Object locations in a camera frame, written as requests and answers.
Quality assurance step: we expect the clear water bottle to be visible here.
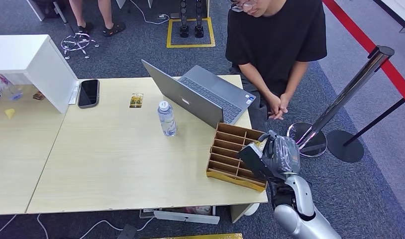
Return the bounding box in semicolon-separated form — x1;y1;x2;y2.
157;100;178;137

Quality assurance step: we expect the black robot foot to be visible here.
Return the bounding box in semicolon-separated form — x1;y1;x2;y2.
180;0;190;38
194;0;204;38

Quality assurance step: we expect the yellow picture card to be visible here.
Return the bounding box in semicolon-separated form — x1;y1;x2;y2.
129;93;144;109

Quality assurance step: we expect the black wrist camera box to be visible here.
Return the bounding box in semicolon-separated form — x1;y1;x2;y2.
238;142;274;180

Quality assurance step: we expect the white panel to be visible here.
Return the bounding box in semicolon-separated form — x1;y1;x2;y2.
153;210;220;225

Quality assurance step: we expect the white shelf box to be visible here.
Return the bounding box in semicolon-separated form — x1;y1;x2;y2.
0;34;80;114

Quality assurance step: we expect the chrome chair base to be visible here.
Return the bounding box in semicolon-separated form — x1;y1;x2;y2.
61;32;100;60

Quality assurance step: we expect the black smartphone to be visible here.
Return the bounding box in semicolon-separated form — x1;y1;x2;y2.
77;79;101;109

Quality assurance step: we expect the black stanchion post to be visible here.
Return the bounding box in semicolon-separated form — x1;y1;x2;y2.
326;98;405;163

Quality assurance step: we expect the person's left hand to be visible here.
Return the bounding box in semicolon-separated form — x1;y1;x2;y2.
280;93;291;115

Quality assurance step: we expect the white floor cable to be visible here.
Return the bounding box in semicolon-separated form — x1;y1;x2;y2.
36;214;156;239
0;214;17;235

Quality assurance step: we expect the clear plastic cup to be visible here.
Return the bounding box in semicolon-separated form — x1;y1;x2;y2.
0;74;23;102

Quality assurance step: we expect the person's right hand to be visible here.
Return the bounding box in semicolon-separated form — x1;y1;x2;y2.
268;94;284;120

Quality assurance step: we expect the white cabinet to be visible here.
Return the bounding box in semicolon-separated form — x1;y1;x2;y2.
374;0;405;33

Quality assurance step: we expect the grey laptop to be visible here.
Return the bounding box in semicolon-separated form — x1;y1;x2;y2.
141;59;257;129

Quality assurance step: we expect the red barrier belt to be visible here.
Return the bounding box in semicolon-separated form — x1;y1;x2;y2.
322;0;405;110

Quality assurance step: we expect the yellow floor tape strip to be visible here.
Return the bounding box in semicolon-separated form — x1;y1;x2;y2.
149;233;243;239

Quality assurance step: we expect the person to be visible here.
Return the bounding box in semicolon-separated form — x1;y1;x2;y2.
69;0;127;37
224;0;328;132

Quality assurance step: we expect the white power cable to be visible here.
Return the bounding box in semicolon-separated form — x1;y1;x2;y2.
129;0;171;25

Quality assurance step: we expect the cardboard card organizer box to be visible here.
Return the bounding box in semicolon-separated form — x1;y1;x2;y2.
206;122;268;193

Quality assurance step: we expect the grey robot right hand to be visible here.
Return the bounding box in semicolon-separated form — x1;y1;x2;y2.
258;129;301;180

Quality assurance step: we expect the white table leg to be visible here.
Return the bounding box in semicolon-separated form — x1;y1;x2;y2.
26;0;46;22

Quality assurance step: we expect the chrome stanchion post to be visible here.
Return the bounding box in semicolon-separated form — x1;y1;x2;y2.
287;45;396;158

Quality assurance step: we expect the black floor box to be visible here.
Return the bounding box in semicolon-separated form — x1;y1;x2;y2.
116;224;138;239

